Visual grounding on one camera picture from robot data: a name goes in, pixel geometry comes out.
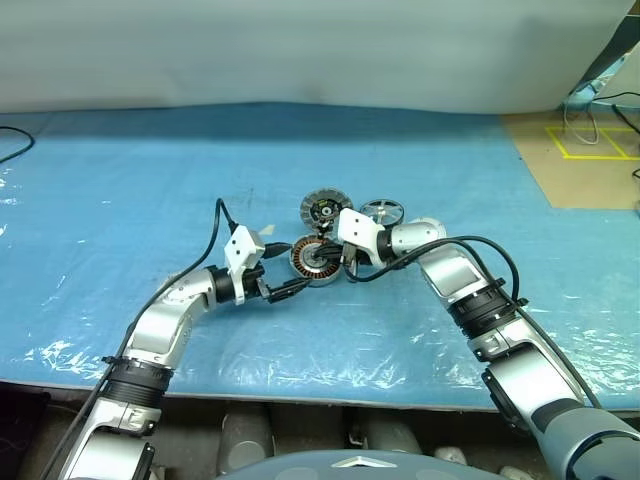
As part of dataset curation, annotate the thin white cable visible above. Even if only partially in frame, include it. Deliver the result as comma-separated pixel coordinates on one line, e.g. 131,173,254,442
563,94,600,146

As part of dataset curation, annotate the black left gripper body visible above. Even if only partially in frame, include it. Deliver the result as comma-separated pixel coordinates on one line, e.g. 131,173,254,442
242,264,274,304

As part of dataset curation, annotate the grey robot torso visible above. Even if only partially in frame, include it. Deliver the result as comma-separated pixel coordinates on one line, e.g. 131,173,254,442
214,449,436,480

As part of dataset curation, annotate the black rotor with silver spokes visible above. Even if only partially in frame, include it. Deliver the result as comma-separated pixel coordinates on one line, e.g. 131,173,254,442
359,198,404,226

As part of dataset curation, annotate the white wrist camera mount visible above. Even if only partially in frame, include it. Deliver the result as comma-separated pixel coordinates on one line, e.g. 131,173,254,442
335,208,387,265
223,225,266,306

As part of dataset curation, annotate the motor stator with copper windings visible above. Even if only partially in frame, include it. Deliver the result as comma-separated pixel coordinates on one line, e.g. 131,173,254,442
288,235,346,289

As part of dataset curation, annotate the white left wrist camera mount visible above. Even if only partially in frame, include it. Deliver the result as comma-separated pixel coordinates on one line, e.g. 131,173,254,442
223,225,266,306

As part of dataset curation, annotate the blue plastic table sheet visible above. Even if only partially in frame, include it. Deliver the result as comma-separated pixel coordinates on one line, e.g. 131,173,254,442
0,102,640,414

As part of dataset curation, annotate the round finned motor end cover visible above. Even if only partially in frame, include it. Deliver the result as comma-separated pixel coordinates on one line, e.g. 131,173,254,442
299,185,354,232

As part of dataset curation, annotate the dark stand leg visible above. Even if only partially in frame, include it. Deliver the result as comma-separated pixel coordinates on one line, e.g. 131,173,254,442
569,0,640,101

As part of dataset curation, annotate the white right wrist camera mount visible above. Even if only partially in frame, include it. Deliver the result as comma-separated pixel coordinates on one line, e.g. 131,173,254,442
335,208,387,265

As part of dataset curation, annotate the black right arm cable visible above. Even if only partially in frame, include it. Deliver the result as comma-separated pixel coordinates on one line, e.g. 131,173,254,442
342,235,604,411

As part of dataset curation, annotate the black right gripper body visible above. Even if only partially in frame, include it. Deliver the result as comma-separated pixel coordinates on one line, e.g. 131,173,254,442
325,242,362,274

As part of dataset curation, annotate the grey rounded cylinder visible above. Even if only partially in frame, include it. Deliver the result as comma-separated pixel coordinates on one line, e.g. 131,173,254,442
219,412,275,474
357,419,426,454

